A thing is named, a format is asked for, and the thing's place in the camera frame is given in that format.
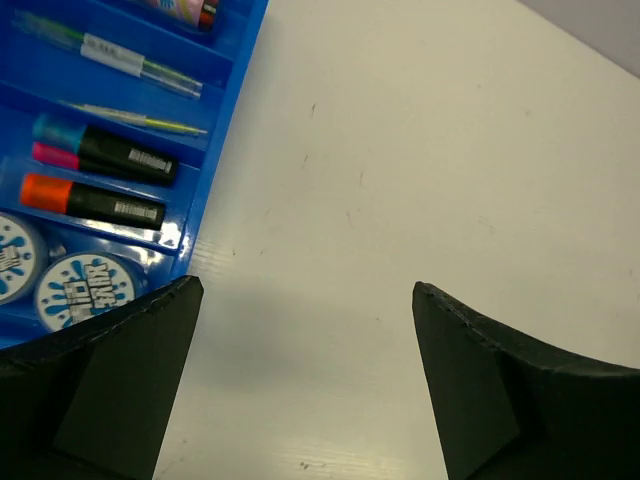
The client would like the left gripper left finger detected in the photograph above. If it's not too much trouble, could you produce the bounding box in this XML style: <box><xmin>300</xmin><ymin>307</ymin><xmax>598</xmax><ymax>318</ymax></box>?
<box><xmin>1</xmin><ymin>276</ymin><xmax>204</xmax><ymax>479</ymax></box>

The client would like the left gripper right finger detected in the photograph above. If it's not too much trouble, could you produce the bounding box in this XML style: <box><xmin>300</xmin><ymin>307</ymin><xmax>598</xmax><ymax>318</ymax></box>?
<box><xmin>412</xmin><ymin>282</ymin><xmax>639</xmax><ymax>479</ymax></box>

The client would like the blue paint jar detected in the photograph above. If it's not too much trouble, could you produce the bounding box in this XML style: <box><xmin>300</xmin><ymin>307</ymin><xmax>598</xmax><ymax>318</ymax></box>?
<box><xmin>0</xmin><ymin>212</ymin><xmax>49</xmax><ymax>305</ymax></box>
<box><xmin>34</xmin><ymin>252</ymin><xmax>149</xmax><ymax>332</ymax></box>

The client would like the orange cap black highlighter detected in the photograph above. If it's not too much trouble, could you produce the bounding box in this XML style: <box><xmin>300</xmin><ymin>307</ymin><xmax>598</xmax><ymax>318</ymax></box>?
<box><xmin>20</xmin><ymin>173</ymin><xmax>166</xmax><ymax>230</ymax></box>

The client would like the pink cap black highlighter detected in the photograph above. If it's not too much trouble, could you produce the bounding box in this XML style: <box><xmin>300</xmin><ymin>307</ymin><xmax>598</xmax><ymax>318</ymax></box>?
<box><xmin>32</xmin><ymin>142</ymin><xmax>152</xmax><ymax>184</ymax></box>

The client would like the blue cap black highlighter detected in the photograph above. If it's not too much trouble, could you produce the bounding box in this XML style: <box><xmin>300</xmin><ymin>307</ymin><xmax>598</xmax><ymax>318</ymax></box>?
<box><xmin>32</xmin><ymin>113</ymin><xmax>179</xmax><ymax>186</ymax></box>

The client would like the yellow slim highlighter pen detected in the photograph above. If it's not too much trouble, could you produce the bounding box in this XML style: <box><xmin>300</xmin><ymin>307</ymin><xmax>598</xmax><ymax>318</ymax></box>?
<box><xmin>61</xmin><ymin>101</ymin><xmax>208</xmax><ymax>136</ymax></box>

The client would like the green slim pen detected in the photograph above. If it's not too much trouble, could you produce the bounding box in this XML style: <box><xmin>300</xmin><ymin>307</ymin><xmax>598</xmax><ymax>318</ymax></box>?
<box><xmin>11</xmin><ymin>9</ymin><xmax>203</xmax><ymax>100</ymax></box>

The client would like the pink cap pencil tube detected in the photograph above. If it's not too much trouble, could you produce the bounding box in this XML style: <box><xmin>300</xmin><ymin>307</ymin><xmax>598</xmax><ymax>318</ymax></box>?
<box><xmin>136</xmin><ymin>0</ymin><xmax>219</xmax><ymax>33</ymax></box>

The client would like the blue compartment bin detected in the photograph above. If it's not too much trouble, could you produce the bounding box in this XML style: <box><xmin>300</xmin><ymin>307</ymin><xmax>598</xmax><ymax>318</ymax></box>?
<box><xmin>0</xmin><ymin>0</ymin><xmax>270</xmax><ymax>351</ymax></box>

